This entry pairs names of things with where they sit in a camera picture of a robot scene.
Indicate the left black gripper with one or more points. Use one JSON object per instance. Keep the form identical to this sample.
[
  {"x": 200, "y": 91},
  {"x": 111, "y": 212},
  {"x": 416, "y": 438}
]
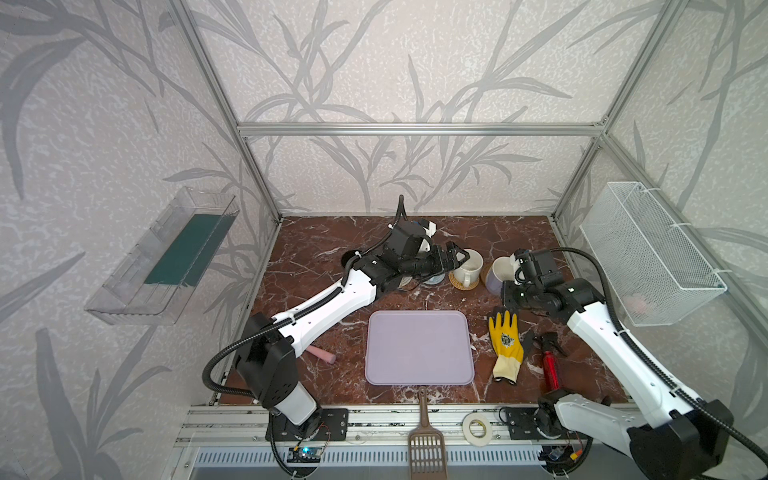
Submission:
[{"x": 448, "y": 257}]

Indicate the white mug cream handle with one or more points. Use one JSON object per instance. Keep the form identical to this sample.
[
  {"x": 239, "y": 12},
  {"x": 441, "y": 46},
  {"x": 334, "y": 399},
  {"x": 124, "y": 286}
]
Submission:
[{"x": 471, "y": 270}]

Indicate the white mug lavender handle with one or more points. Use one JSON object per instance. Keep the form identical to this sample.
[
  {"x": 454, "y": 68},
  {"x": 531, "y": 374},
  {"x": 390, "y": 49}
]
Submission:
[{"x": 499, "y": 271}]

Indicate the black mug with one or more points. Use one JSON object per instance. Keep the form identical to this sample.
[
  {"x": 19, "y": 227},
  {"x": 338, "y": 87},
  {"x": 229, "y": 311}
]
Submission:
[{"x": 350, "y": 258}]

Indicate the tan wicker coaster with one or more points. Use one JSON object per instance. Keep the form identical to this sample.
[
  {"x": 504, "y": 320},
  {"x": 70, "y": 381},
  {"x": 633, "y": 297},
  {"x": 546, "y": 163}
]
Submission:
[{"x": 460, "y": 285}]

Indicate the white mug blue handle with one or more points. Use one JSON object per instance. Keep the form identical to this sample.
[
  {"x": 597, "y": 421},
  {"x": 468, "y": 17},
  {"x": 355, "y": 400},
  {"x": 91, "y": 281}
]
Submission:
[{"x": 435, "y": 280}]

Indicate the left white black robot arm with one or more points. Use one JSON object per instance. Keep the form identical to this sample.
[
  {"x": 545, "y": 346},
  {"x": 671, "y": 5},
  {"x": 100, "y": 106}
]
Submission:
[{"x": 262, "y": 364}]

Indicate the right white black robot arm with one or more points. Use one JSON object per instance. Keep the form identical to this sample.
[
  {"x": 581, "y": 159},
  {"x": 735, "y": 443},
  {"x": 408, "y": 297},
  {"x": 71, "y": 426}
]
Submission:
[{"x": 677, "y": 435}]

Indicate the yellow work glove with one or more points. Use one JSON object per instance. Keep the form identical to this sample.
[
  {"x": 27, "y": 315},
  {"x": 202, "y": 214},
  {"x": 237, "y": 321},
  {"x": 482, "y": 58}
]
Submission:
[{"x": 505, "y": 340}]

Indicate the red black tool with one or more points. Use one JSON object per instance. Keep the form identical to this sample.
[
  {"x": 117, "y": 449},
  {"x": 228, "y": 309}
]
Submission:
[{"x": 549, "y": 345}]

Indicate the lavender plastic tray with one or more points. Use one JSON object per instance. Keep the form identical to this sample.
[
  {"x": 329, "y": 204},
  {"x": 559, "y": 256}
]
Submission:
[{"x": 418, "y": 348}]

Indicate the pink cylinder piece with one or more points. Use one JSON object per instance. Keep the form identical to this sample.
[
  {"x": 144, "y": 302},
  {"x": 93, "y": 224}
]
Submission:
[{"x": 321, "y": 354}]

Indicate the white tape roll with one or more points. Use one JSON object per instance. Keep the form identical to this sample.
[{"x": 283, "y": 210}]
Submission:
[{"x": 477, "y": 429}]

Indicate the right electronics board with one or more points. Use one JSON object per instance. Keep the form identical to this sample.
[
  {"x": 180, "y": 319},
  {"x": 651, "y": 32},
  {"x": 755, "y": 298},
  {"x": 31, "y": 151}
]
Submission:
[{"x": 560, "y": 454}]

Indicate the electronics board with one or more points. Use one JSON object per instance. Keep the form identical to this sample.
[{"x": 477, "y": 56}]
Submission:
[
  {"x": 560, "y": 454},
  {"x": 304, "y": 455}
]

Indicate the brown slotted scoop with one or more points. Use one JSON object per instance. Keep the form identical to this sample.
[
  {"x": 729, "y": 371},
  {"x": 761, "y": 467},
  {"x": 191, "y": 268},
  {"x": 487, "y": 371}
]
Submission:
[{"x": 426, "y": 447}]

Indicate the left electronics board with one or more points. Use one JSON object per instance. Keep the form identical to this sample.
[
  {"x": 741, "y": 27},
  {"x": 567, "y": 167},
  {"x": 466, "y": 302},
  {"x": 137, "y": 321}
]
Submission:
[{"x": 304, "y": 455}]

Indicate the green flat sheet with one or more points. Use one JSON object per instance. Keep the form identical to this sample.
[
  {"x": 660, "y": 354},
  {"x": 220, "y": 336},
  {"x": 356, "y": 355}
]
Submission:
[{"x": 190, "y": 253}]

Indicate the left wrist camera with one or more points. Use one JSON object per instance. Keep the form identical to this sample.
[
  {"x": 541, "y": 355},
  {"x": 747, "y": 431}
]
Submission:
[{"x": 429, "y": 228}]

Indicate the white wire basket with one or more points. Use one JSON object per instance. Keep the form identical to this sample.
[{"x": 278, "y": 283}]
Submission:
[{"x": 658, "y": 274}]

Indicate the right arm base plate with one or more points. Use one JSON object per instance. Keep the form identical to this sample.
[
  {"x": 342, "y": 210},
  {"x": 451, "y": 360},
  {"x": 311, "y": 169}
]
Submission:
[{"x": 526, "y": 423}]

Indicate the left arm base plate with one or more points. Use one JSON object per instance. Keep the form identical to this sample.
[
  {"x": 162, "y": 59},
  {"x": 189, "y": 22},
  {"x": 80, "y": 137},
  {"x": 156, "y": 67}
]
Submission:
[{"x": 322, "y": 425}]

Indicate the clear plastic wall bin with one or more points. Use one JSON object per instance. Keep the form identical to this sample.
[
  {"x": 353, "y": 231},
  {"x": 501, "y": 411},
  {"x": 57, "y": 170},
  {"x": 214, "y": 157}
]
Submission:
[{"x": 124, "y": 299}]

